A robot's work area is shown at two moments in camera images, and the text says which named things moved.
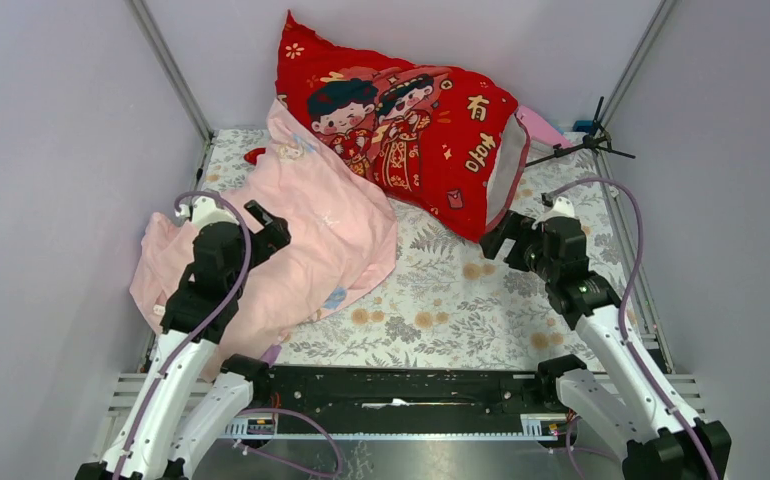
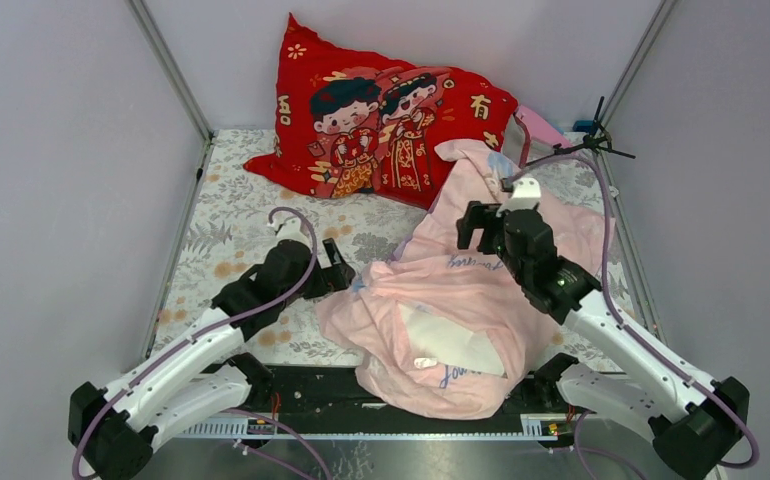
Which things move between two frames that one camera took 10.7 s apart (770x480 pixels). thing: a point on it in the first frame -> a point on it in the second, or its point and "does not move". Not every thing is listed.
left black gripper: x=270 y=238 -> x=335 y=277
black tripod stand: x=599 y=140 does not move
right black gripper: x=520 y=228 -> x=479 y=216
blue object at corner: x=583 y=125 does not move
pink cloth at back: x=539 y=128 does not move
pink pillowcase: x=344 y=244 -> x=428 y=266
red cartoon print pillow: x=437 y=139 does not move
